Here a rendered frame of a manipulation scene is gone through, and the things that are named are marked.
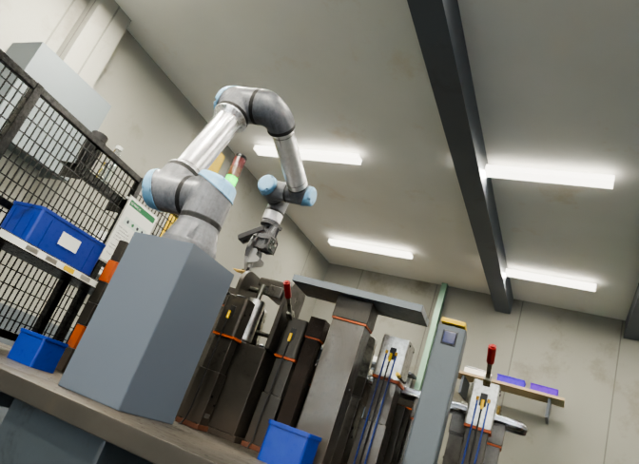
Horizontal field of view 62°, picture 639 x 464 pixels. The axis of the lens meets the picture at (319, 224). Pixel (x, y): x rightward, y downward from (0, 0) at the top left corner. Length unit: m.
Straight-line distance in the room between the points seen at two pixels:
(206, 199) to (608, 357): 6.74
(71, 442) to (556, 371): 6.83
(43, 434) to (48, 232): 0.83
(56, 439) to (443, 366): 0.87
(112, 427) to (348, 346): 0.62
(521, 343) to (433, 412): 6.40
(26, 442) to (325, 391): 0.67
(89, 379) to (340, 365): 0.60
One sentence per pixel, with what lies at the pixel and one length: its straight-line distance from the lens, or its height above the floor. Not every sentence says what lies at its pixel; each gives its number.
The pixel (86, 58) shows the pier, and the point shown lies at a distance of 4.69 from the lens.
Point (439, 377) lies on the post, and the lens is 1.37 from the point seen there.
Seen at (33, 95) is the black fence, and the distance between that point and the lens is 2.12.
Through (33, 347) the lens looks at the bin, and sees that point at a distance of 1.76.
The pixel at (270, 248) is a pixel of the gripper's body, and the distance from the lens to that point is 2.05.
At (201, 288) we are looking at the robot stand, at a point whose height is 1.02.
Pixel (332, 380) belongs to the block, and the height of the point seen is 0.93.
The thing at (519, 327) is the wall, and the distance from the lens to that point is 7.79.
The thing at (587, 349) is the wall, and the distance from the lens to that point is 7.73.
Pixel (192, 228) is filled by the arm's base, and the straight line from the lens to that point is 1.40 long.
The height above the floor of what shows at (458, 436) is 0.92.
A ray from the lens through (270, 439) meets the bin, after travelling 1.32.
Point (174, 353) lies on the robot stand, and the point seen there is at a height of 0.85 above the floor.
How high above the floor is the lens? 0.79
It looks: 20 degrees up
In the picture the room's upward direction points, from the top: 20 degrees clockwise
